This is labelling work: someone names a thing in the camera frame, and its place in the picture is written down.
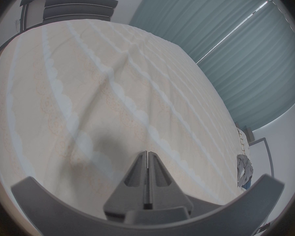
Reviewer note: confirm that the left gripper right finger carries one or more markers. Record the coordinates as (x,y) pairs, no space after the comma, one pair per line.
(167,193)

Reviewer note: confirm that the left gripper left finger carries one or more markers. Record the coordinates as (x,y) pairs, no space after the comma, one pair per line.
(130,193)

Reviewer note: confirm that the bed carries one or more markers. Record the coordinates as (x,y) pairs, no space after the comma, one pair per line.
(113,82)

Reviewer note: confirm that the grey garment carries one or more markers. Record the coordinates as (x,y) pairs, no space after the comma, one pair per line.
(242,168)

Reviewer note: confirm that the dark blue garment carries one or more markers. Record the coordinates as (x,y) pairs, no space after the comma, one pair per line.
(247,185)

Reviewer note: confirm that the white printed pillow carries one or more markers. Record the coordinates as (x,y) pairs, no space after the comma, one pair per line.
(243,141)

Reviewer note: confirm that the grey bedside table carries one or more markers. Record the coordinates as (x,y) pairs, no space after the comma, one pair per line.
(249,133)

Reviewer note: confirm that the blue-green curtain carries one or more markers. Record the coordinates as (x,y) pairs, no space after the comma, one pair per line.
(255,70)
(186,13)

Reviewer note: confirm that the black chest of drawers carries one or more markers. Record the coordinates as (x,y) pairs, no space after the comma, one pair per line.
(76,7)

